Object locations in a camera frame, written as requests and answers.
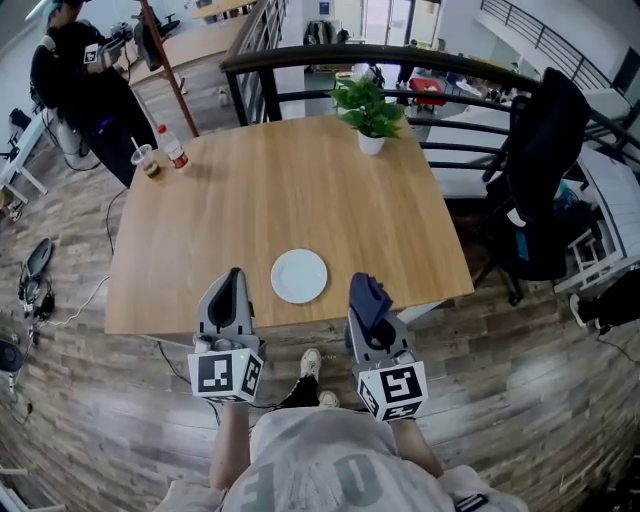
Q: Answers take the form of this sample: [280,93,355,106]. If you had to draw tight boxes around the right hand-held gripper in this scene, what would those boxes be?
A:
[345,305,430,423]

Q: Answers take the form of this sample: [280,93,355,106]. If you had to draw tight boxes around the black gear pile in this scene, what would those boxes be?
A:
[18,236,57,322]

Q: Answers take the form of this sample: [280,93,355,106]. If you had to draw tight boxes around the white slatted desk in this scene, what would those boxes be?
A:
[551,146,640,295]

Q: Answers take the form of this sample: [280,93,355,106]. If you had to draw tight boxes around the person's left forearm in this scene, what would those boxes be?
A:
[208,399,252,494]

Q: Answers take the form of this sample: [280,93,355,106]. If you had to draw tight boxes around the green potted plant white pot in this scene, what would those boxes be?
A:
[328,75,406,157]

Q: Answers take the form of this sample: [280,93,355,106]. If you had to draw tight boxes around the dark blue cloth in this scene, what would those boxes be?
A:
[348,271,397,334]

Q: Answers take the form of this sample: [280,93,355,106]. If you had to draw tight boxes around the white floor cable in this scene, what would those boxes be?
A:
[36,274,112,329]

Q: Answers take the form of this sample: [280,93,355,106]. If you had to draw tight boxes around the person's black trousers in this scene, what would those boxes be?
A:
[279,374,322,409]

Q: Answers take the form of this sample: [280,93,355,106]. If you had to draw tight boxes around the black strap buckle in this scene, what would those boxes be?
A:
[453,492,491,512]

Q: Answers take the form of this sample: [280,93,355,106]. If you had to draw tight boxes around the white table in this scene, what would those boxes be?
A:
[0,111,52,197]

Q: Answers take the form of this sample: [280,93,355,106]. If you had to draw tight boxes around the red label plastic bottle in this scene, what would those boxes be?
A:
[155,123,191,172]

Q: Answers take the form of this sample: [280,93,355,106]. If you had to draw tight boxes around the brown wooden coat stand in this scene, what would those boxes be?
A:
[138,0,202,139]

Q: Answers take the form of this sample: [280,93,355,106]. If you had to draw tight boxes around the white cylindrical appliance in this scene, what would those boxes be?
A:
[56,121,92,169]

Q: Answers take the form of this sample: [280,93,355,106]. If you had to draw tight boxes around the clear plastic drink cup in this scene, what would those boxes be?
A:
[129,136,163,180]

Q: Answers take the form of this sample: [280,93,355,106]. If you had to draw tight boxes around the person's right forearm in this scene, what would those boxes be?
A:
[389,417,446,479]

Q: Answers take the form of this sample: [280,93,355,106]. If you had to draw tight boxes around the person's grey printed shirt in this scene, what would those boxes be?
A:
[154,407,531,512]

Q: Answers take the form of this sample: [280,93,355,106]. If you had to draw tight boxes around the white table leg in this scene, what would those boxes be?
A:
[396,300,447,326]

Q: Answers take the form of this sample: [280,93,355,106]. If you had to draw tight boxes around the black office chair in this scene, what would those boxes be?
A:
[481,66,594,307]

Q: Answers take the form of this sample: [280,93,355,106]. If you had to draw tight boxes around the black floor cable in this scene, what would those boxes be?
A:
[156,339,222,427]

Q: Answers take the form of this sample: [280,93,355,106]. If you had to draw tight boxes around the white round plate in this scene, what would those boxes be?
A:
[269,247,330,305]

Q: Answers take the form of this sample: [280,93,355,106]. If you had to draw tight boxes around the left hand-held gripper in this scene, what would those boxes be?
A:
[187,267,266,405]

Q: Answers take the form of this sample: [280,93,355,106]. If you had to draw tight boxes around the black round stool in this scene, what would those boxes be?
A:
[0,338,24,374]

